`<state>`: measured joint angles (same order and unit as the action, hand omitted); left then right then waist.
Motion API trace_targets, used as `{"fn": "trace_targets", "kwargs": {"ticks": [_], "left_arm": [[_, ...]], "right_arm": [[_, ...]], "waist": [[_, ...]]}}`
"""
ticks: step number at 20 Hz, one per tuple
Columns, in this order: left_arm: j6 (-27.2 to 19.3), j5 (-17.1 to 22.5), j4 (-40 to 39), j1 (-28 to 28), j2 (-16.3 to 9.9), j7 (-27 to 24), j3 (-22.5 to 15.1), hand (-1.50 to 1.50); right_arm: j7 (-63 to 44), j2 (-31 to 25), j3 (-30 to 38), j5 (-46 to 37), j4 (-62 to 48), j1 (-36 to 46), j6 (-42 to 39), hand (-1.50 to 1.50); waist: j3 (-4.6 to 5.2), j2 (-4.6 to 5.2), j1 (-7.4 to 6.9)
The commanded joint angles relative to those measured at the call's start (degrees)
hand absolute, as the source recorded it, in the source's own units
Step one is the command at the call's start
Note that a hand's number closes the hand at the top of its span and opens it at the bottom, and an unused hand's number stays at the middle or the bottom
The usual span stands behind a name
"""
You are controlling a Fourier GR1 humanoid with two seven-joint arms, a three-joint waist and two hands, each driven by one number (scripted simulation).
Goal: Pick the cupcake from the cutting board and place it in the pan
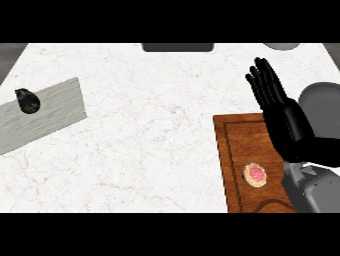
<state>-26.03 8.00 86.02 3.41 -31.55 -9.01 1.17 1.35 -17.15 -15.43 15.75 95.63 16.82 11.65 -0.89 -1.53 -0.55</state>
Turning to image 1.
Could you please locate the grey round object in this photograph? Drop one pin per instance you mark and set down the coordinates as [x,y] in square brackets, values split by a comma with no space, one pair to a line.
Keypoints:
[282,46]

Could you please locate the brown wooden cutting board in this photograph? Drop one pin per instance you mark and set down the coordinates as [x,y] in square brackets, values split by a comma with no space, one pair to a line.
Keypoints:
[249,160]

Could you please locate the grey placemat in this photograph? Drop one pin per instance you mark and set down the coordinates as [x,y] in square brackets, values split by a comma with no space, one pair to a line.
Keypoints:
[35,116]

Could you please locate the grey round pan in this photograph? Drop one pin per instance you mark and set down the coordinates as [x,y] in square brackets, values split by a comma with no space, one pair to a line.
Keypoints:
[333,111]

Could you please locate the dark grey flat appliance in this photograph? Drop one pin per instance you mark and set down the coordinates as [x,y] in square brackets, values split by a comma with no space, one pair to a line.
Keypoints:
[178,47]

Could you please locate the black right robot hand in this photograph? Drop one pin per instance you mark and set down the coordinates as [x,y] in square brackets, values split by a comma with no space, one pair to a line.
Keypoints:
[286,120]

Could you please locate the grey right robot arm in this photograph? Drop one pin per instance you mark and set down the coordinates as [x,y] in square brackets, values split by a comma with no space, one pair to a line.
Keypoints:
[322,191]

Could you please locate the pink frosted cupcake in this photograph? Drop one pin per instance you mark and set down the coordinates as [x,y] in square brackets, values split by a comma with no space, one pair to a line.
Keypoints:
[255,174]

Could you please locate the dark avocado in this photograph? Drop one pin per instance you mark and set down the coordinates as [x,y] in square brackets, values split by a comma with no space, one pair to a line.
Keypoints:
[28,100]

